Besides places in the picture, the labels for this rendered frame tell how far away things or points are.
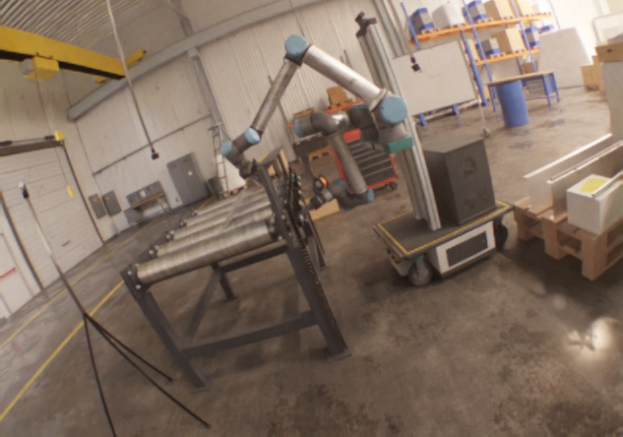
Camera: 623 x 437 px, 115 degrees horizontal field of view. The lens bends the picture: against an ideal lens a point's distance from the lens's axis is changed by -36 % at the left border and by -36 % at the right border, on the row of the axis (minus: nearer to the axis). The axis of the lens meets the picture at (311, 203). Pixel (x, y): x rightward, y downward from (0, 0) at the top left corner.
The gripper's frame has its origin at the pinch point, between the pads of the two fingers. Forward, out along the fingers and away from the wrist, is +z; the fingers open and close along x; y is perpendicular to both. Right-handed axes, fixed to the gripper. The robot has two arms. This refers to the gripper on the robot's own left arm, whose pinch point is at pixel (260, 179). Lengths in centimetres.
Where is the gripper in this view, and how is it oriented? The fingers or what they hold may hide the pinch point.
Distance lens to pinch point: 191.2
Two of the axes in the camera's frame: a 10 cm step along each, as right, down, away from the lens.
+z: 4.8, 4.8, 7.3
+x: -8.4, 4.8, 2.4
